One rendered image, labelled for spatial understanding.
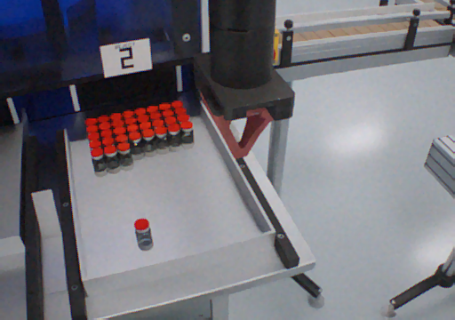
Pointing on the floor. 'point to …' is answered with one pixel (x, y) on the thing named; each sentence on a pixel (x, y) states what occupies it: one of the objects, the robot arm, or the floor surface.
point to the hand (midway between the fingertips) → (240, 149)
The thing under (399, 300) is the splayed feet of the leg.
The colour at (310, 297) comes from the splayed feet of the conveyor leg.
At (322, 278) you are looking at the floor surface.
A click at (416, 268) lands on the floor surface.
